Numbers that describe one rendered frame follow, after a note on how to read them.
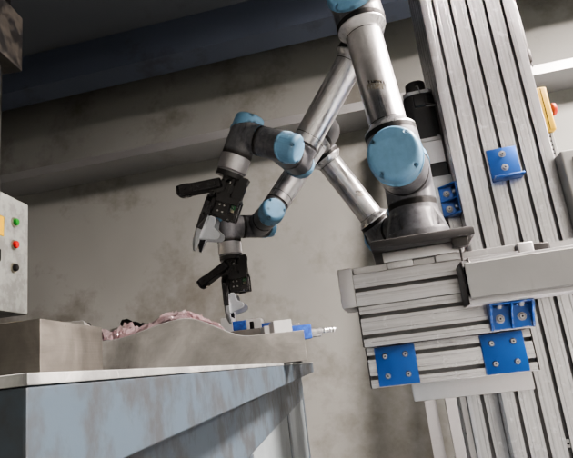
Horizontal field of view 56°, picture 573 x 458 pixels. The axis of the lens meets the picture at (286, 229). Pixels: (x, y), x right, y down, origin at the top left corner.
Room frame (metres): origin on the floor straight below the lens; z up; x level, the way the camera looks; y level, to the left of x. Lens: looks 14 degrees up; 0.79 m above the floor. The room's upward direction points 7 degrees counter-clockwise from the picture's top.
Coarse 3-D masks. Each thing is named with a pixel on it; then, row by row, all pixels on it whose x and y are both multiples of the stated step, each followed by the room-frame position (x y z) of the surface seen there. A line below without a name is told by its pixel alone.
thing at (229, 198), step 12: (228, 180) 1.27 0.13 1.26; (240, 180) 1.24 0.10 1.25; (216, 192) 1.25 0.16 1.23; (228, 192) 1.25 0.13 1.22; (240, 192) 1.25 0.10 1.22; (216, 204) 1.25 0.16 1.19; (228, 204) 1.23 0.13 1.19; (240, 204) 1.29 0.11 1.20; (216, 216) 1.30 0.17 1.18; (228, 216) 1.24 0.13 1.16
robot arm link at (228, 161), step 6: (222, 156) 1.23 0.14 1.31; (228, 156) 1.21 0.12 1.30; (234, 156) 1.21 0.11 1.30; (240, 156) 1.22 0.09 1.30; (222, 162) 1.22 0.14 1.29; (228, 162) 1.22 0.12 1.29; (234, 162) 1.22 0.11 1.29; (240, 162) 1.22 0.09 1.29; (246, 162) 1.23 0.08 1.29; (228, 168) 1.22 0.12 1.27; (234, 168) 1.22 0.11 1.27; (240, 168) 1.23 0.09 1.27; (246, 168) 1.25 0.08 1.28; (240, 174) 1.24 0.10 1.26
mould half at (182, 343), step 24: (144, 336) 0.94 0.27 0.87; (168, 336) 0.95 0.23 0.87; (192, 336) 0.96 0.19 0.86; (216, 336) 0.97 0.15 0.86; (240, 336) 0.98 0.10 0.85; (264, 336) 0.99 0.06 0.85; (288, 336) 1.00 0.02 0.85; (120, 360) 0.93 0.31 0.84; (144, 360) 0.94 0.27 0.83; (168, 360) 0.95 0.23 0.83; (192, 360) 0.95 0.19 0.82; (216, 360) 0.96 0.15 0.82; (240, 360) 0.97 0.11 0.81; (264, 360) 0.98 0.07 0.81; (288, 360) 0.99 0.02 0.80
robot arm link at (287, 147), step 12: (264, 132) 1.19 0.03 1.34; (276, 132) 1.18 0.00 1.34; (288, 132) 1.18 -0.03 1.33; (252, 144) 1.20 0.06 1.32; (264, 144) 1.19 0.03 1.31; (276, 144) 1.18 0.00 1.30; (288, 144) 1.17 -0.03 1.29; (300, 144) 1.20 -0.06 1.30; (264, 156) 1.22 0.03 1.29; (276, 156) 1.19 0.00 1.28; (288, 156) 1.18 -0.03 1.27; (300, 156) 1.22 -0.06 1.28; (288, 168) 1.28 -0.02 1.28
